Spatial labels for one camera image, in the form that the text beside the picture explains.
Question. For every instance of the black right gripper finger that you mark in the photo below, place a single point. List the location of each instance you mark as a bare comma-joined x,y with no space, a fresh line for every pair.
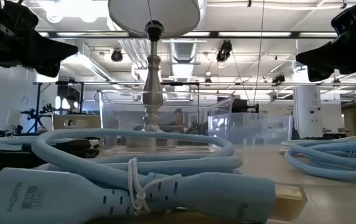
318,74
327,54

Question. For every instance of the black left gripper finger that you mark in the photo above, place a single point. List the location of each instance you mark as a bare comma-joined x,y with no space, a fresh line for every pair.
53,51
50,70

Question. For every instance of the black ceiling spotlight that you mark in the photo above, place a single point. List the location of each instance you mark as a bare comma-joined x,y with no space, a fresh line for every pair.
116,55
279,78
224,51

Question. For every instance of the white round column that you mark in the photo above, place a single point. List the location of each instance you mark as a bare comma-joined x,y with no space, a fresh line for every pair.
307,112

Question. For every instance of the person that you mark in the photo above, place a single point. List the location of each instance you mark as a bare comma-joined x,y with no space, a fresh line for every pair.
72,104
178,119

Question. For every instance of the small clear plastic bin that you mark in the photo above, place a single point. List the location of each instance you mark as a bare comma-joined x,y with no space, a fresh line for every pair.
259,129

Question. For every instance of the silver lamp with white shade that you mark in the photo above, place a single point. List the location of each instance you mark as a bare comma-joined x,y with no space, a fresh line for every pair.
153,96

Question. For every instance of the large clear plastic bin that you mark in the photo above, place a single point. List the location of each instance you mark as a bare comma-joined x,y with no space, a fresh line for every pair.
193,124

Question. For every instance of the metal ventilation duct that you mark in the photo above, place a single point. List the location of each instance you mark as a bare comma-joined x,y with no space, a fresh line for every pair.
183,51

